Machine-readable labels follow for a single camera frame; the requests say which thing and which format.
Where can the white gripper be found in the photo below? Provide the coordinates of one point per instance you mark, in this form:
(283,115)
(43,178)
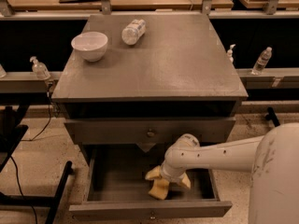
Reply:
(172,175)

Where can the yellow sponge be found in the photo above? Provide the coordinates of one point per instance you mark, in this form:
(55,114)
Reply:
(159,189)

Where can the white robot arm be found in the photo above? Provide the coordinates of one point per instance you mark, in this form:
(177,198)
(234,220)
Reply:
(271,159)

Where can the closed grey top drawer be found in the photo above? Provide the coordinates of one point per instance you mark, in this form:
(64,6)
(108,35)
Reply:
(139,131)

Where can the open grey middle drawer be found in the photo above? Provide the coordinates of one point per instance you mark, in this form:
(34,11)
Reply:
(116,188)

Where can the black table leg left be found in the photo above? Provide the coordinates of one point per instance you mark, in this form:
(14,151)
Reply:
(52,202)

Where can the black table leg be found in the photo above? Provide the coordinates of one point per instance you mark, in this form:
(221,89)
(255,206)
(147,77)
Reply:
(52,202)
(271,115)

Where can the black table leg right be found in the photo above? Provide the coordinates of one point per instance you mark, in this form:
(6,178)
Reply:
(271,115)

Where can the small white pump bottle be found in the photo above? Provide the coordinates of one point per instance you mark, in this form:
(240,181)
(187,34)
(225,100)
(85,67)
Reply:
(230,53)

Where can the clear plastic bottle lying down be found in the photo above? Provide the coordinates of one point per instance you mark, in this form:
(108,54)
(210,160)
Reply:
(133,31)

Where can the white ceramic bowl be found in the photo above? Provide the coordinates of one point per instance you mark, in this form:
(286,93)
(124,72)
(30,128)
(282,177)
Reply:
(90,46)

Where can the clear pump sanitizer bottle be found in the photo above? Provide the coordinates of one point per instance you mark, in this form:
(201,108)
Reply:
(40,69)

